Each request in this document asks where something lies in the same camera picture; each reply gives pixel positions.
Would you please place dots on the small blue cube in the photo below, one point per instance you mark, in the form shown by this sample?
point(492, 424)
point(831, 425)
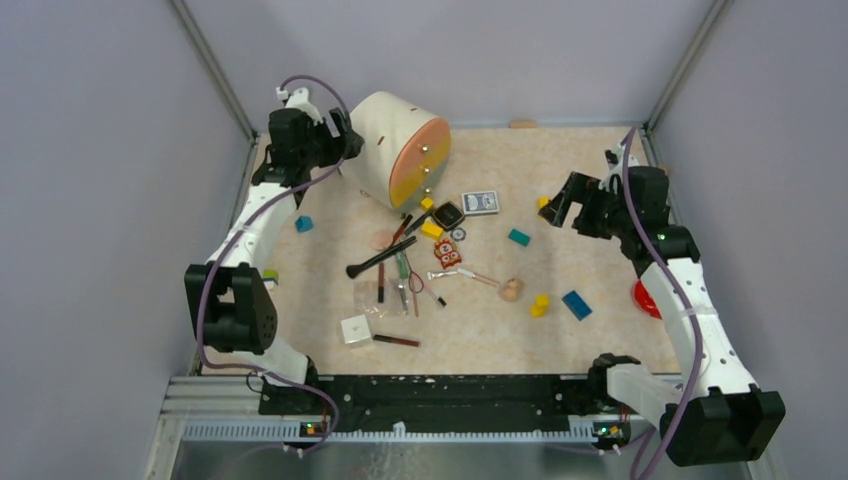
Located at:
point(304, 224)

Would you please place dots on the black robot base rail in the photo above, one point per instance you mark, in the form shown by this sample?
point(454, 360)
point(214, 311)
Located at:
point(545, 403)

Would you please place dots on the black eyeliner pen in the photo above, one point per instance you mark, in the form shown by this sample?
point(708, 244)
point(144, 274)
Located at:
point(417, 223)

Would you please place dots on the black square compact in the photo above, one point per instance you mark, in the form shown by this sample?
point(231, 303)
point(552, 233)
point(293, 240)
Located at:
point(448, 216)

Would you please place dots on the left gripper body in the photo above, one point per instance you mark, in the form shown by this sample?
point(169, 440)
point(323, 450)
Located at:
point(321, 148)

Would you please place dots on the clear plastic wrapper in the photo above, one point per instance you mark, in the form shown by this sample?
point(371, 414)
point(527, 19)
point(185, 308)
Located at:
point(389, 299)

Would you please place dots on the pink makeup sponge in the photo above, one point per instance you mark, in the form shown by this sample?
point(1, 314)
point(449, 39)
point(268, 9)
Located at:
point(382, 240)

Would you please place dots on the potato shaped toy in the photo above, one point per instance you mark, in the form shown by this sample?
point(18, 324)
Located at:
point(511, 290)

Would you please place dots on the red plastic horseshoe toy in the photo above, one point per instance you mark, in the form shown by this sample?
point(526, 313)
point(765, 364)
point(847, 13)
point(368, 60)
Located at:
point(644, 301)

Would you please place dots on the brown lip gloss tube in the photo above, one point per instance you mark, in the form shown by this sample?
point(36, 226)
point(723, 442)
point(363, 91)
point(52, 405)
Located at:
point(381, 283)

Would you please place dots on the white cosmetic box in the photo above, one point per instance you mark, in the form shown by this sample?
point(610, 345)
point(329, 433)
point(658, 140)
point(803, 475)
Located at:
point(355, 331)

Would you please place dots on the thin pink makeup pencil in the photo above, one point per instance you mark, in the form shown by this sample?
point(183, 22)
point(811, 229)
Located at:
point(439, 301)

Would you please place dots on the yellow cube block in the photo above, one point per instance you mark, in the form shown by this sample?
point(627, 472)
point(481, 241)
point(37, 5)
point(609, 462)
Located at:
point(431, 230)

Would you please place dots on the teal block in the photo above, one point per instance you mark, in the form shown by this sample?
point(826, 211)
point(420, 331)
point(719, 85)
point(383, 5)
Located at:
point(519, 237)

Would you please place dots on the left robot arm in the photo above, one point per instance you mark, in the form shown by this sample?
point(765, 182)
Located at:
point(230, 304)

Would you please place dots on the green tube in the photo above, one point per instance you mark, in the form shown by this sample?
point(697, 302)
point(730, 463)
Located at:
point(402, 266)

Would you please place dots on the silver small tube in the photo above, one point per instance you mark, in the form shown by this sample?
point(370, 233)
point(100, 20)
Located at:
point(433, 275)

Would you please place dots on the black wire loop tool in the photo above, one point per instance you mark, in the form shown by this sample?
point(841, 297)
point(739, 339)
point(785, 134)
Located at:
point(415, 281)

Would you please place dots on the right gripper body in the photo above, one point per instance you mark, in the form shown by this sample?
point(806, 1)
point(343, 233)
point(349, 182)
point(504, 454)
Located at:
point(602, 214)

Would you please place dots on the blue playing card box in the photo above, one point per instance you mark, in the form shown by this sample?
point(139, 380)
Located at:
point(480, 203)

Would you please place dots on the white round drawer organizer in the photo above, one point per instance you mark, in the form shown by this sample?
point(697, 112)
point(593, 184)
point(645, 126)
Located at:
point(405, 152)

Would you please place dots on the black makeup brush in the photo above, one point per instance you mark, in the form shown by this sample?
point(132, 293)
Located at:
point(354, 270)

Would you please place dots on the green blue white block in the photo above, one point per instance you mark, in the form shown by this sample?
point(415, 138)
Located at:
point(270, 279)

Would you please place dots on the small yellow block with cap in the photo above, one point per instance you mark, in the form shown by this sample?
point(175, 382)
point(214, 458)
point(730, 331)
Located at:
point(426, 203)

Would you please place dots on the blue lego brick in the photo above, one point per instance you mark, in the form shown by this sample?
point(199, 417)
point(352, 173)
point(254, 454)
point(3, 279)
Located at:
point(577, 305)

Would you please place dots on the dark red lipstick tube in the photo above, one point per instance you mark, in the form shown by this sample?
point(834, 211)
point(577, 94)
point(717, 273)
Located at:
point(396, 340)

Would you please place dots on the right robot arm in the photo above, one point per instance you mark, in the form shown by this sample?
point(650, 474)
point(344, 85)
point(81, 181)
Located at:
point(720, 414)

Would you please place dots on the wooden block on ledge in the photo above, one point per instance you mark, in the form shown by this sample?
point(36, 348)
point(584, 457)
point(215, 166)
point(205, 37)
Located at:
point(523, 124)

